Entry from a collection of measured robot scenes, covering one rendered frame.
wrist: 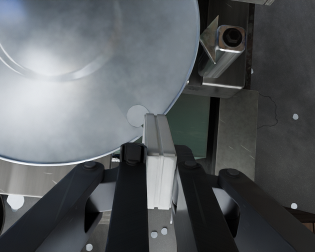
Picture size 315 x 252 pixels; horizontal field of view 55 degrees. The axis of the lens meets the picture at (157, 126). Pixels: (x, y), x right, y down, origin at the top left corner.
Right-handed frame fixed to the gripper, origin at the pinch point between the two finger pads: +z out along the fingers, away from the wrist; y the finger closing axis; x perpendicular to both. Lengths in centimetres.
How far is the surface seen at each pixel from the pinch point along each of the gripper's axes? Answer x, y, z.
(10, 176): -7.2, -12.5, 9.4
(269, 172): -39, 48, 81
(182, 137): -7.7, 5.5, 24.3
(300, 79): -7, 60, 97
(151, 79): 2.1, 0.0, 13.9
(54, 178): -7.2, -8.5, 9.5
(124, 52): 4.4, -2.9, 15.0
